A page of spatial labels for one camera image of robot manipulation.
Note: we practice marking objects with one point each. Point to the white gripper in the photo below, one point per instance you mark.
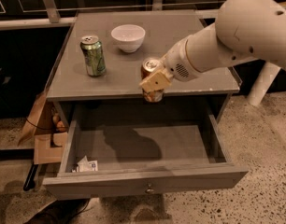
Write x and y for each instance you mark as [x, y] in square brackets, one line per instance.
[177, 62]

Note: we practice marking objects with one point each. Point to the orange soda can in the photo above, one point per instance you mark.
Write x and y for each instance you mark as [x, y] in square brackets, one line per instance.
[147, 67]

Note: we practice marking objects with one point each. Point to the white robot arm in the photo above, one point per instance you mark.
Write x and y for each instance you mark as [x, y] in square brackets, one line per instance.
[242, 29]

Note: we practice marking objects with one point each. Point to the green soda can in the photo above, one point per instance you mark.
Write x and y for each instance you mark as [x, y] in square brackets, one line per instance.
[92, 50]

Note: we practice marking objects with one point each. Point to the open grey top drawer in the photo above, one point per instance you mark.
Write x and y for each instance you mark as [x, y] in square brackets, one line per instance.
[171, 158]

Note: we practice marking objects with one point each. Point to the metal drawer knob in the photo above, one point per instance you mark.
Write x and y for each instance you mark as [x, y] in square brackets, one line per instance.
[149, 189]

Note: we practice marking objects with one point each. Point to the white ceramic bowl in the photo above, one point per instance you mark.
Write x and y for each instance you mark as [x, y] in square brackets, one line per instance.
[128, 37]

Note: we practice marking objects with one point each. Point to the grey wooden cabinet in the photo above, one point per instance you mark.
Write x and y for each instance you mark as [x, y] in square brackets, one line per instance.
[116, 94]

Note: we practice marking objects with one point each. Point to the white paper packet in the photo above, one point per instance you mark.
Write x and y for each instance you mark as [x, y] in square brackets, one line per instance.
[84, 165]

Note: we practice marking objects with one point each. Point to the brown cardboard box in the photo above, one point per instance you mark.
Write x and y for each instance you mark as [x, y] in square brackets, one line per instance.
[44, 127]

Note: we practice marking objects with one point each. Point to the metal window railing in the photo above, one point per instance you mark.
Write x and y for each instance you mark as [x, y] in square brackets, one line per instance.
[49, 6]

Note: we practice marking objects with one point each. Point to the black shoe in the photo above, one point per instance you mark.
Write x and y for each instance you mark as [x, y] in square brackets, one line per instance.
[59, 212]

